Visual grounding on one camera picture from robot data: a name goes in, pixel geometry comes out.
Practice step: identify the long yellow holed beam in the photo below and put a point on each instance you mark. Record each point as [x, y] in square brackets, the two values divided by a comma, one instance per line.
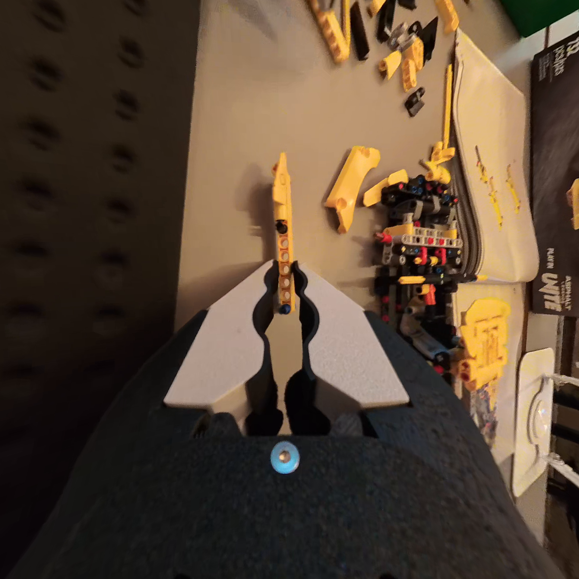
[286, 271]

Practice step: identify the green storage bin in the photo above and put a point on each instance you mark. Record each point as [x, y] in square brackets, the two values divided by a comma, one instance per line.
[543, 13]

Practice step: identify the yellow wheel arch panel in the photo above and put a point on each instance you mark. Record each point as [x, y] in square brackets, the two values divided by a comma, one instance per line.
[350, 185]

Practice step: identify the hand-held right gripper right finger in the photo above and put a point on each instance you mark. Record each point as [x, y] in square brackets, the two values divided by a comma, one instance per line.
[357, 362]

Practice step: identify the toy car set box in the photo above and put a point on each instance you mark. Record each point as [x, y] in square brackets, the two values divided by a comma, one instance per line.
[556, 158]

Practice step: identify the small yellow curved panel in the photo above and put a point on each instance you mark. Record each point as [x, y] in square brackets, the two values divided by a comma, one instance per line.
[281, 190]

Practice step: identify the scattered loose brick pieces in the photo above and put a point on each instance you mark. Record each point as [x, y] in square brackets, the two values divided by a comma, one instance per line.
[407, 59]

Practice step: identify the partly built yellow toy car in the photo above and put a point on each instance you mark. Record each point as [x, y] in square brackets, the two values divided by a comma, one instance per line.
[420, 271]

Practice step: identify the yellow rod with connector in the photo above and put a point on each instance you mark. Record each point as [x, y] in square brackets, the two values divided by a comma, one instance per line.
[448, 113]

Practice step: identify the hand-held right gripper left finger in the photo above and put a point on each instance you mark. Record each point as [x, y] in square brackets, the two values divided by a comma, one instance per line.
[217, 362]

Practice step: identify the grey desk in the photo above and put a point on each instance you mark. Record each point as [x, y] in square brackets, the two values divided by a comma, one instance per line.
[271, 90]

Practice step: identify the black perforated foam pad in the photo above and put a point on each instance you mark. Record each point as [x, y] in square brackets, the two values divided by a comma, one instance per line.
[90, 181]

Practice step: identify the instruction booklet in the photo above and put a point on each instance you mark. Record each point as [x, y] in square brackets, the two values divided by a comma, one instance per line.
[493, 135]

